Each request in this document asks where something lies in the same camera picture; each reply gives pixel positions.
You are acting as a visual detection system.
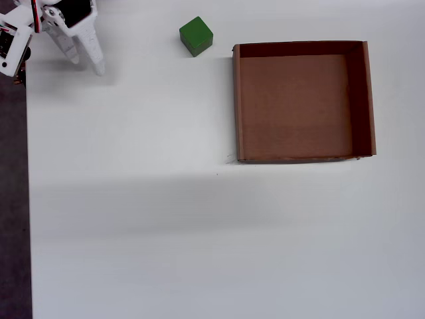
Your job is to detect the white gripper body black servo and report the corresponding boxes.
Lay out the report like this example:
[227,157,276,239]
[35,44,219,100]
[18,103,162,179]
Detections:
[32,0,98,37]

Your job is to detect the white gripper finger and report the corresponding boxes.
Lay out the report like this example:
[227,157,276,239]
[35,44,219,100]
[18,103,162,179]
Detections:
[69,15,107,78]
[42,8,81,65]

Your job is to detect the green cube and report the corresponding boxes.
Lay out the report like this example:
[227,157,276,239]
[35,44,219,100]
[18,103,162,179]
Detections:
[179,15,214,58]

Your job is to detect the brown cardboard box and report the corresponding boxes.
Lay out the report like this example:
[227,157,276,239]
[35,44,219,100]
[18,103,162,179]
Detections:
[231,40,377,164]

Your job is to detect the small brown connector board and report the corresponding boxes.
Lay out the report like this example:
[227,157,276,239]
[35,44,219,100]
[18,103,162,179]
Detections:
[12,64,27,88]

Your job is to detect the red black arm servo wires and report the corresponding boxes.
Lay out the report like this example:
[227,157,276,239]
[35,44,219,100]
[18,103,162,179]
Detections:
[31,0,43,34]

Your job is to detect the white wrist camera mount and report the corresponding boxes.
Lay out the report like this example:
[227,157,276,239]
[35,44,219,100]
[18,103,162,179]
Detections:
[0,5,34,78]

